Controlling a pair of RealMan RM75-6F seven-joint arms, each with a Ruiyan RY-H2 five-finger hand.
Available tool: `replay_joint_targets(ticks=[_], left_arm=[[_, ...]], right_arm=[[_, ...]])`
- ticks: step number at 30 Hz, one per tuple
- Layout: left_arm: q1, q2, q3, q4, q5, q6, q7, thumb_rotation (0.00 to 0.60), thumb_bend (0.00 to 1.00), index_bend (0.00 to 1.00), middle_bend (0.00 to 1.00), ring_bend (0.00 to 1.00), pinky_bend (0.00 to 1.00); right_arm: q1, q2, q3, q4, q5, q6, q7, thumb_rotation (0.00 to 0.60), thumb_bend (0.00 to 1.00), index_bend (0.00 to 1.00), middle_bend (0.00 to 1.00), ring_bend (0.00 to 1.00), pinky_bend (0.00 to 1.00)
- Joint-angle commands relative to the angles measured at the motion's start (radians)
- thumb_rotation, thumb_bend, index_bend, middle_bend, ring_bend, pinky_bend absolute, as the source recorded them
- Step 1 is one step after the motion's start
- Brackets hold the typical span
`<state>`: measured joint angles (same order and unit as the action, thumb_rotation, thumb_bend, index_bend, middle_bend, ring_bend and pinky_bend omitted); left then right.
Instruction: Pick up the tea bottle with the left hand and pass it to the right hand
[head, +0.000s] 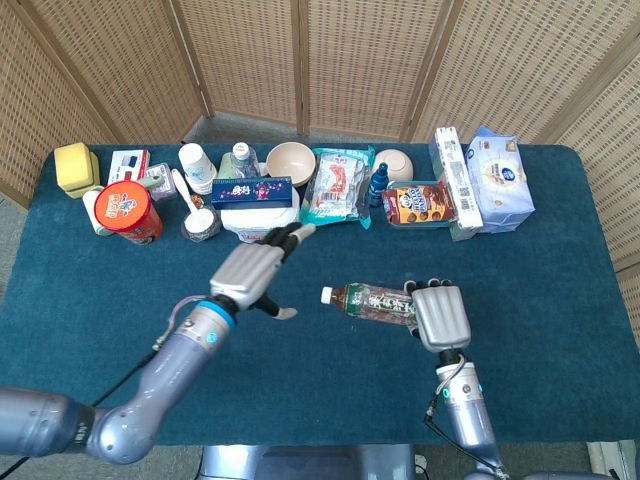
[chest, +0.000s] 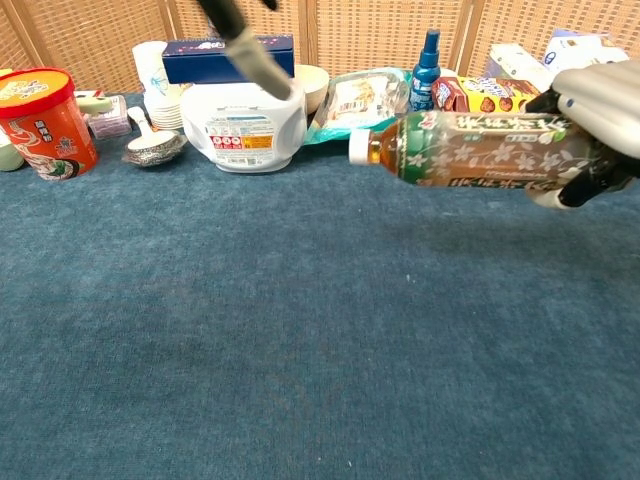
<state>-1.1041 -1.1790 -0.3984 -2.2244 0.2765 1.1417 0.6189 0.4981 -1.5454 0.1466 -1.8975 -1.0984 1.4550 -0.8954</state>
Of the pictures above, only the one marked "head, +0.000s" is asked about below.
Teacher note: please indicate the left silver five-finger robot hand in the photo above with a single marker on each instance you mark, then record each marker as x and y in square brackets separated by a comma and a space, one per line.
[245, 272]

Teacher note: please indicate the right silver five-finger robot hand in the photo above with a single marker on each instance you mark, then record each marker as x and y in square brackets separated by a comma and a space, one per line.
[442, 317]

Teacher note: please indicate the green tea bottle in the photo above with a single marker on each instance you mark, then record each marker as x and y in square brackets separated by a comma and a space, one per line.
[375, 302]

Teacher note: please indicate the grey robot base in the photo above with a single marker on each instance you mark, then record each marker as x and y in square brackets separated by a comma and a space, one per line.
[310, 462]

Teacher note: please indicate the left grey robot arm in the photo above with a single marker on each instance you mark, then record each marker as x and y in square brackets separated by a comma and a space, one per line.
[165, 380]

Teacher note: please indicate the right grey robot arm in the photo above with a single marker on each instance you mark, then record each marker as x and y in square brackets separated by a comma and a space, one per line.
[467, 415]

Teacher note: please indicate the white plastic tub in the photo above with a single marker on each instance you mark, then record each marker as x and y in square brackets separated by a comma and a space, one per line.
[250, 222]

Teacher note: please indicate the glass jar with white powder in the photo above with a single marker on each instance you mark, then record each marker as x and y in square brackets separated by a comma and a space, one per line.
[202, 233]

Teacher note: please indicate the long dark blue box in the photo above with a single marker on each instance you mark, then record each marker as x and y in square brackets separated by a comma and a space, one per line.
[250, 192]

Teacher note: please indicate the light green carton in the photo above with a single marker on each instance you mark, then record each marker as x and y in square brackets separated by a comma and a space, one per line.
[460, 234]

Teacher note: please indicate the dark blue table cloth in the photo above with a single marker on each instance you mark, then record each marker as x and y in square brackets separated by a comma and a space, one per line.
[540, 325]

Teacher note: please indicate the white plastic spoon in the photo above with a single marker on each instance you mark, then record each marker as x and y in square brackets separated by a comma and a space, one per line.
[181, 185]

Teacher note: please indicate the clear water bottle white cap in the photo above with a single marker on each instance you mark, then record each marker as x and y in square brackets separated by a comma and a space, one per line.
[240, 160]

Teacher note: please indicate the brown chocolate cookie box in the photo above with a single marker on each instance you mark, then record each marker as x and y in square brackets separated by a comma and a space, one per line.
[417, 202]

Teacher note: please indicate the stack of white paper cups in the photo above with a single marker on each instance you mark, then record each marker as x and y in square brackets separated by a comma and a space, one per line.
[195, 165]

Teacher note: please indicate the teal-edged snack packet red print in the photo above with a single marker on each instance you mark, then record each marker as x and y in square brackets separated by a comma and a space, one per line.
[335, 187]

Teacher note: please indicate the small grey-purple packet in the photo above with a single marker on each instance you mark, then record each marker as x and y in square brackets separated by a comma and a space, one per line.
[165, 172]

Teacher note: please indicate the red snack canister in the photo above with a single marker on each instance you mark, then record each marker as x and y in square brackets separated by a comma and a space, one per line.
[125, 207]

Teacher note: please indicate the long white carton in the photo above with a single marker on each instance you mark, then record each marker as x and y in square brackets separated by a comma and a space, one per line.
[457, 175]

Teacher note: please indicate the pale blue tissue pack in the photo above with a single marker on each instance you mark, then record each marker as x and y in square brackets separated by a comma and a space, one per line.
[500, 185]

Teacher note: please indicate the small blue spray bottle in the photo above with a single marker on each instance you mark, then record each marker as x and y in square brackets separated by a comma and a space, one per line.
[378, 187]

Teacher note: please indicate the upturned beige bowl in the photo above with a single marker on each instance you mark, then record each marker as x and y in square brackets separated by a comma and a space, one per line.
[397, 165]

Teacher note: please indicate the red and white small carton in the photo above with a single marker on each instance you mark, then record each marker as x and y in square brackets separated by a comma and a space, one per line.
[125, 162]

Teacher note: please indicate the light green sponge block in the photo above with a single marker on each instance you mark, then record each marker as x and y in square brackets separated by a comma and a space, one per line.
[82, 191]

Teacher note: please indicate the yellow sponge block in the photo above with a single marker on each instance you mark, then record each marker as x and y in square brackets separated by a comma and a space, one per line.
[72, 162]

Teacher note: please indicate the white table leg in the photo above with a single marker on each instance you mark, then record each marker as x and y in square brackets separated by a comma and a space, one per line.
[602, 460]

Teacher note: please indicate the woven wicker folding screen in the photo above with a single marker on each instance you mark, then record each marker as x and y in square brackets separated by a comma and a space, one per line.
[365, 60]

